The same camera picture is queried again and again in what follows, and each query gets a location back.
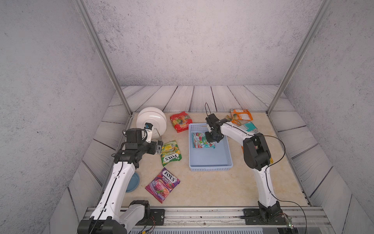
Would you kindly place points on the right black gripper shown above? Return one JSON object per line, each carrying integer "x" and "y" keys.
{"x": 209, "y": 140}

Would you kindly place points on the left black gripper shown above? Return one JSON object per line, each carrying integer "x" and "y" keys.
{"x": 158, "y": 146}

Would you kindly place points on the green yellow Fox's candy bag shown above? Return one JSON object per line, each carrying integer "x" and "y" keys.
{"x": 170, "y": 152}

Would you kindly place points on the teal red Fox's candy bag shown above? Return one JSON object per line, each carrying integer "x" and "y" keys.
{"x": 199, "y": 141}

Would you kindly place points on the light blue plastic basket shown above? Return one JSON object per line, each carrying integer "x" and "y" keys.
{"x": 205, "y": 156}

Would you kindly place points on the teal white candy bag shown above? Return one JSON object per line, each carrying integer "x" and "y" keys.
{"x": 250, "y": 127}

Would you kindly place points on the orange multicolour Fox's candy bag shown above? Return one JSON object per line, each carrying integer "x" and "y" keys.
{"x": 271, "y": 160}

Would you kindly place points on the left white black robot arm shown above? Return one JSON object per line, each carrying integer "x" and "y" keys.
{"x": 107, "y": 218}

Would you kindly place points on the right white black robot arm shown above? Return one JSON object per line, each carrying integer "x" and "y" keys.
{"x": 257, "y": 157}

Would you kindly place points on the orange candy bag near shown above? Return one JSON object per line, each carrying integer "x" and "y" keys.
{"x": 235, "y": 122}

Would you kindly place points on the white plate stack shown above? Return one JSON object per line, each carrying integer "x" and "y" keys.
{"x": 155, "y": 117}

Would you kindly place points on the orange candy bag far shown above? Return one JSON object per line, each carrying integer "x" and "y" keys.
{"x": 241, "y": 115}

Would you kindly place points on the purple Fox's candy bag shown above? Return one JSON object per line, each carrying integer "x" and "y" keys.
{"x": 162, "y": 185}

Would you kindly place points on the blue small plate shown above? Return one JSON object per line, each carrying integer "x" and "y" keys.
{"x": 133, "y": 183}

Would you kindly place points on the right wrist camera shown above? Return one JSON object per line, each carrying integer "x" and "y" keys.
{"x": 212, "y": 122}

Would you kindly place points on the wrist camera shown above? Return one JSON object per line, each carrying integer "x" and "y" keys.
{"x": 149, "y": 131}
{"x": 212, "y": 122}

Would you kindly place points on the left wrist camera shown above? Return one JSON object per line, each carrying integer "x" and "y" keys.
{"x": 149, "y": 131}

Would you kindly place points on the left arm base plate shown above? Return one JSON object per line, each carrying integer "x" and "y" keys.
{"x": 155, "y": 217}

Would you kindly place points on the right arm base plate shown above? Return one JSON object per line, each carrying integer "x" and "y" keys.
{"x": 255, "y": 217}

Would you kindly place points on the aluminium front rail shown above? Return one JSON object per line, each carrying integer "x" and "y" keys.
{"x": 226, "y": 220}

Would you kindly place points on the left aluminium frame post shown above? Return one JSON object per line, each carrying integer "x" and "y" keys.
{"x": 101, "y": 52}

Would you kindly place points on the aluminium frame post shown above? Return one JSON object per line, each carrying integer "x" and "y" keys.
{"x": 313, "y": 29}
{"x": 101, "y": 52}

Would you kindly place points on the right aluminium frame post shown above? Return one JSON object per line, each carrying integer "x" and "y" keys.
{"x": 313, "y": 29}

